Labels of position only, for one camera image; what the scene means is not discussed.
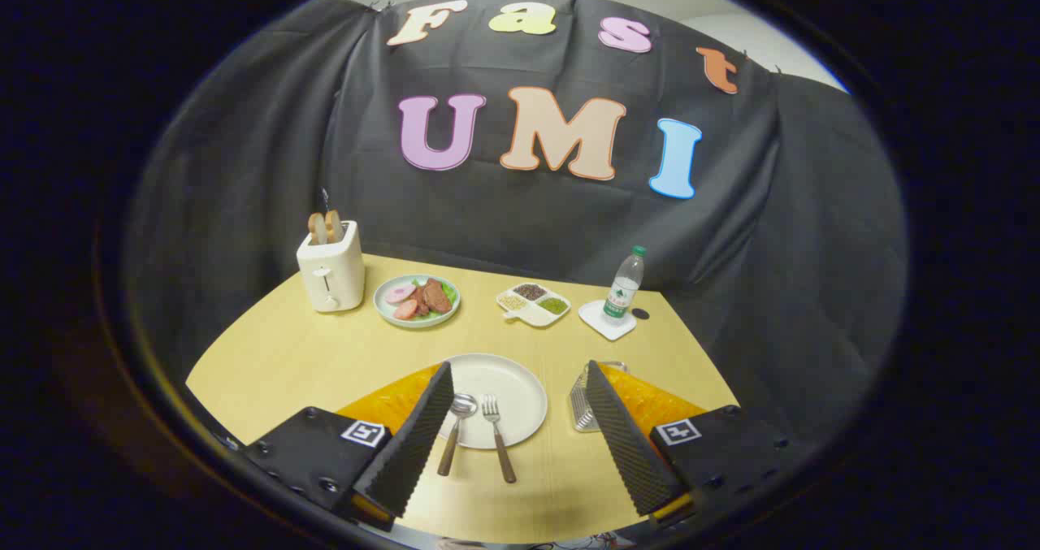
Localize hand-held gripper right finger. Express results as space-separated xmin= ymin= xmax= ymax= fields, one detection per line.
xmin=585 ymin=360 xmax=801 ymax=528

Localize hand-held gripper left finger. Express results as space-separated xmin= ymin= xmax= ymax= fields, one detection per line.
xmin=240 ymin=361 xmax=457 ymax=533

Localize silver metal rack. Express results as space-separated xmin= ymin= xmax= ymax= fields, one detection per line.
xmin=570 ymin=361 xmax=629 ymax=435

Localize white round plate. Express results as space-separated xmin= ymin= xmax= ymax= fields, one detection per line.
xmin=437 ymin=353 xmax=549 ymax=451

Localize white square coaster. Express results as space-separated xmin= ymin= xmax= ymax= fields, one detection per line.
xmin=578 ymin=299 xmax=639 ymax=342

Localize light green plate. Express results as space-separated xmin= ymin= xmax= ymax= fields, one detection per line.
xmin=373 ymin=274 xmax=462 ymax=329

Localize green lettuce leaf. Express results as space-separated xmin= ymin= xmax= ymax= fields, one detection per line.
xmin=410 ymin=278 xmax=458 ymax=321

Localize clear plastic water bottle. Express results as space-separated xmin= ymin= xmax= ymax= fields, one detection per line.
xmin=601 ymin=245 xmax=648 ymax=323

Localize white divided dish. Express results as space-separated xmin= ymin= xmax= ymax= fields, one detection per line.
xmin=496 ymin=281 xmax=572 ymax=329

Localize cream white toaster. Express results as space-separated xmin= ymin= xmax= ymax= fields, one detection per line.
xmin=296 ymin=220 xmax=366 ymax=314

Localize black backdrop cloth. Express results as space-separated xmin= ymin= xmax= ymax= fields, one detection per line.
xmin=122 ymin=0 xmax=909 ymax=470

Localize wooden-handled metal spoon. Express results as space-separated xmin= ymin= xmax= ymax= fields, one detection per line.
xmin=437 ymin=393 xmax=479 ymax=478

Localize wooden-handled metal fork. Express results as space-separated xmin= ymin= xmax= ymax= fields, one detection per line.
xmin=482 ymin=394 xmax=518 ymax=484

